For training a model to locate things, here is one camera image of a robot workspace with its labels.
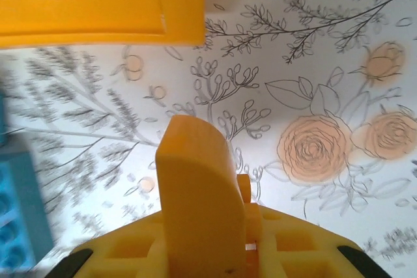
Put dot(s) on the yellow plastic bin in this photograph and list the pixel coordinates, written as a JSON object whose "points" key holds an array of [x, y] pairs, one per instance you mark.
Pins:
{"points": [[97, 8]]}

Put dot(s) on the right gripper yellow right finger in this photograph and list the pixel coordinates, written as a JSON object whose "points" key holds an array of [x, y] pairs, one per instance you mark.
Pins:
{"points": [[293, 252]]}

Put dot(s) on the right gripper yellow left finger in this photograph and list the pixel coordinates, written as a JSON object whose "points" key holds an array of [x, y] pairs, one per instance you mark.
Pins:
{"points": [[198, 193]]}

